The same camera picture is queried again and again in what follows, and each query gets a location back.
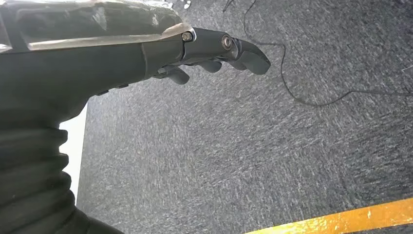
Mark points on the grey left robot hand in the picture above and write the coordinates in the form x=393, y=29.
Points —
x=80, y=61

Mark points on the white table edge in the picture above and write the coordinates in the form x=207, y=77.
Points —
x=73, y=151

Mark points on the ribbed grey left arm sleeve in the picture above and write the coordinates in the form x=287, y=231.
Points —
x=32, y=181

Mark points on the yellow floor tape strip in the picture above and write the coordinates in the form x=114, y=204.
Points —
x=348, y=219

